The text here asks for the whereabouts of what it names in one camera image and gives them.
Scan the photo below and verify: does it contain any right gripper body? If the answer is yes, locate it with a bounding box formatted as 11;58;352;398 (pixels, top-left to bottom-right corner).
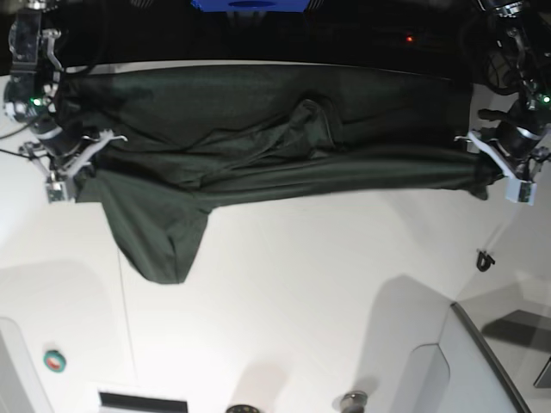
19;124;127;182

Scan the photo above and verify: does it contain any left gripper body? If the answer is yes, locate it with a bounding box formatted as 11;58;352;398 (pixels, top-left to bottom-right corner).
455;107;550;181

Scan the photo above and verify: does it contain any dark green t-shirt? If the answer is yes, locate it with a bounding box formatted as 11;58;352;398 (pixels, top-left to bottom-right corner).
76;65;488;285

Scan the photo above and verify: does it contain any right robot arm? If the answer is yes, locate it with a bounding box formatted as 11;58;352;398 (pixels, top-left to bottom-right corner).
2;1;119;188

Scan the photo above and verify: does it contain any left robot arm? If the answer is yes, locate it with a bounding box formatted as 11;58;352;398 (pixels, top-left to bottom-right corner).
459;1;550;191

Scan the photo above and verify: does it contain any black clip on table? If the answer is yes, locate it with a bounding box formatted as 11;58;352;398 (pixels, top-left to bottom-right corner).
475;250;496;273

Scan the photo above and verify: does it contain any grey round knob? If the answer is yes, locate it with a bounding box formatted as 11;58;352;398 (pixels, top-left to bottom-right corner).
339;391;368;413

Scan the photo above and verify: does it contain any black round dial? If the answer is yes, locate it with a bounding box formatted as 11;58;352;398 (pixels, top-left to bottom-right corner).
226;404;260;413

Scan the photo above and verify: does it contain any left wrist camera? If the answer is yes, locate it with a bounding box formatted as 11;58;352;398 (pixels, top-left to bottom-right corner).
505;177;537;206

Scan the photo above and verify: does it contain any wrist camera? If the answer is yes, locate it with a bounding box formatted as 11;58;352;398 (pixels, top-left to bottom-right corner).
505;177;537;206
46;181;71;203

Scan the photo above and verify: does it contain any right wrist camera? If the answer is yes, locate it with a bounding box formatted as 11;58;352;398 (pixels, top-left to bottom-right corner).
46;181;71;203

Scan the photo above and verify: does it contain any blue mount plate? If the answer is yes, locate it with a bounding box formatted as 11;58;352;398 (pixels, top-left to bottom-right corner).
191;0;310;13

